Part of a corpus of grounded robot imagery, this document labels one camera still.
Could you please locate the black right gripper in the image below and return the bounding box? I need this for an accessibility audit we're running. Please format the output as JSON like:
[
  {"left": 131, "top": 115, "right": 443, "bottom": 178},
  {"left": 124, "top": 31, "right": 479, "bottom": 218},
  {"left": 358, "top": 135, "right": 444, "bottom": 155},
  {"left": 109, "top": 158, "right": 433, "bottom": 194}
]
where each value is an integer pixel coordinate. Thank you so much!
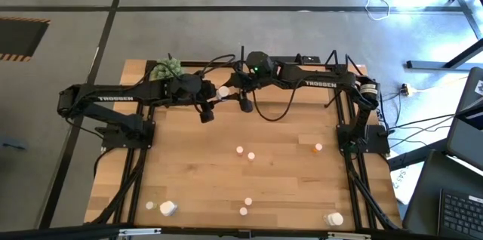
[{"left": 225, "top": 71, "right": 255, "bottom": 114}]

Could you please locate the large white bottle blue label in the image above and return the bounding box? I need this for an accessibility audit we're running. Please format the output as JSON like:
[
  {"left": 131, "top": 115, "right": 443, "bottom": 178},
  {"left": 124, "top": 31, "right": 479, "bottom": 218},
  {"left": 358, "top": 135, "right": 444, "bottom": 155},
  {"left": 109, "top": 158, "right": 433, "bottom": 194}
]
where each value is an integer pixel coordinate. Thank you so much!
[{"left": 216, "top": 85, "right": 231, "bottom": 101}]

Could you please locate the large white medicine bottle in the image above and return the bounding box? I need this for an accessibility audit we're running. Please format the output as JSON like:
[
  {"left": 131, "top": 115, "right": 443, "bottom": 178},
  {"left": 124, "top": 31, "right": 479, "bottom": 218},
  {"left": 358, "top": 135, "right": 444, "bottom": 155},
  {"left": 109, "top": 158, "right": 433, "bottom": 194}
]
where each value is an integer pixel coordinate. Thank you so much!
[
  {"left": 323, "top": 212, "right": 345, "bottom": 227},
  {"left": 158, "top": 201, "right": 178, "bottom": 218}
]

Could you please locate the green succulent in grey pot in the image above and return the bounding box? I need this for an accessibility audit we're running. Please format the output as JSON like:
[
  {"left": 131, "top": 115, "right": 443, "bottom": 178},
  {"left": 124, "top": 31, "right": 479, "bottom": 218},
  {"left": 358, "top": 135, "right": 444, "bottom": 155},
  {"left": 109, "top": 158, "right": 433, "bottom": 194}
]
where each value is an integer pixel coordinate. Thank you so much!
[{"left": 149, "top": 57, "right": 186, "bottom": 82}]

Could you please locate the black box behind table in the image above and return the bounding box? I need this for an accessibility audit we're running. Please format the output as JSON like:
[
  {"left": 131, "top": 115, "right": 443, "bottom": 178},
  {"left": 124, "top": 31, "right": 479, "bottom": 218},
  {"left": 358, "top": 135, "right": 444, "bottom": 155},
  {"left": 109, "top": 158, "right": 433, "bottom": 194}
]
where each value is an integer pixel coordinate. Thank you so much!
[{"left": 297, "top": 54, "right": 321, "bottom": 64}]

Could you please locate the grey desk leg bar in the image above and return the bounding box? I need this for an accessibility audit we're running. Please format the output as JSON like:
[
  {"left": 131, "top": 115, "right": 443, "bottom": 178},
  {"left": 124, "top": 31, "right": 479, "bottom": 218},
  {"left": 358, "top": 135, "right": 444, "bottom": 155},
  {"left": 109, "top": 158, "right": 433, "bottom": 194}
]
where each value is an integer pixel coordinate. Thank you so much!
[{"left": 388, "top": 137, "right": 450, "bottom": 171}]

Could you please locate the white printed paper sheet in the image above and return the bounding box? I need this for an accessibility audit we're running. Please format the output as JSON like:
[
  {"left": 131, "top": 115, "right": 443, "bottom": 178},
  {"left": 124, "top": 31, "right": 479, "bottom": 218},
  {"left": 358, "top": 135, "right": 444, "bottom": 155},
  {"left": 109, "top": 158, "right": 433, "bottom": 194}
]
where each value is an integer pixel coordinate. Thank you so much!
[{"left": 390, "top": 152, "right": 423, "bottom": 205}]

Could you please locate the dark grey closed laptop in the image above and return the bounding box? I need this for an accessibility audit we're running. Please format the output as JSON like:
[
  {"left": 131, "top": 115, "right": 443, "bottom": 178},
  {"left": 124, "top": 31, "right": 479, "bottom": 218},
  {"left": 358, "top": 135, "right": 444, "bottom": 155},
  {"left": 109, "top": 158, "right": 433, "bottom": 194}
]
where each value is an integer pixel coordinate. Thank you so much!
[{"left": 447, "top": 66, "right": 483, "bottom": 170}]

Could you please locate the black laptop with keyboard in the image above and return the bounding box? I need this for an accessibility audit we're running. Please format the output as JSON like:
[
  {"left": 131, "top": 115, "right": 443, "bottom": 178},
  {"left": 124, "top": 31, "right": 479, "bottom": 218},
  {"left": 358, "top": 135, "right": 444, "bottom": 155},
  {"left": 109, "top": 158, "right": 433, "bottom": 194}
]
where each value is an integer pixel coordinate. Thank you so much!
[{"left": 402, "top": 151, "right": 483, "bottom": 240}]

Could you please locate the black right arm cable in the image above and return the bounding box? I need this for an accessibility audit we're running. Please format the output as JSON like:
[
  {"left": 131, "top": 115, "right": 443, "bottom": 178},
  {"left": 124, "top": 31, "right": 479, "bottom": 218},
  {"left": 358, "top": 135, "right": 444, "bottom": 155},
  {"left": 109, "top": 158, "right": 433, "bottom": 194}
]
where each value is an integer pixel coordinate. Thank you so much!
[{"left": 251, "top": 77, "right": 303, "bottom": 122}]

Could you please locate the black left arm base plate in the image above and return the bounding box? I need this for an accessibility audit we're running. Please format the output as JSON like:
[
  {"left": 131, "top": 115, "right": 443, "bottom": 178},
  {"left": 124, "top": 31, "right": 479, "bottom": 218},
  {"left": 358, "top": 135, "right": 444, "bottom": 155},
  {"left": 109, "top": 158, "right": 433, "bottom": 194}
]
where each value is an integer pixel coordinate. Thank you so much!
[{"left": 94, "top": 118, "right": 155, "bottom": 149}]

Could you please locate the silver metal bracket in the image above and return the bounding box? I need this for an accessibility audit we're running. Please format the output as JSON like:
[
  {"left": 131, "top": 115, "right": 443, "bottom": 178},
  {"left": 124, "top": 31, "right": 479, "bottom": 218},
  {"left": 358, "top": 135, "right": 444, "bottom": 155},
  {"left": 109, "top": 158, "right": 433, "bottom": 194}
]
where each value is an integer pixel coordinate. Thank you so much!
[
  {"left": 327, "top": 232, "right": 371, "bottom": 240},
  {"left": 118, "top": 227, "right": 162, "bottom": 237}
]

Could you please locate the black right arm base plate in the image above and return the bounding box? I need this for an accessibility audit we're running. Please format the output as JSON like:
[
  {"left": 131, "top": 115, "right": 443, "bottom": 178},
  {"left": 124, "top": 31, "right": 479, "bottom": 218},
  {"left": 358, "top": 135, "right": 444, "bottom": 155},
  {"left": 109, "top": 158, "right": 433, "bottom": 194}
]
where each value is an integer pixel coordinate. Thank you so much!
[{"left": 337, "top": 123, "right": 392, "bottom": 155}]

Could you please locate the black desk leg frame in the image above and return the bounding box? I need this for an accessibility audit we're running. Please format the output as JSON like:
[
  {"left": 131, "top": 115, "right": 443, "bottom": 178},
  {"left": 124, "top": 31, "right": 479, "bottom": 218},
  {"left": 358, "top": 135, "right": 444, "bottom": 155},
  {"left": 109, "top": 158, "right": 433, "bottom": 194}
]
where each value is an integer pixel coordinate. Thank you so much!
[{"left": 406, "top": 0, "right": 483, "bottom": 70}]

